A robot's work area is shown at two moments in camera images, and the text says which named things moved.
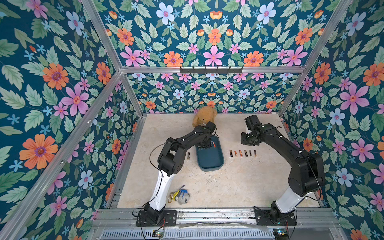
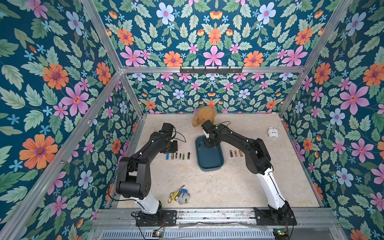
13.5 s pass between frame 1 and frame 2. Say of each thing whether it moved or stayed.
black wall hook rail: stayed
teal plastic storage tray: stayed
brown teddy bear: stayed
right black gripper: moved
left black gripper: moved
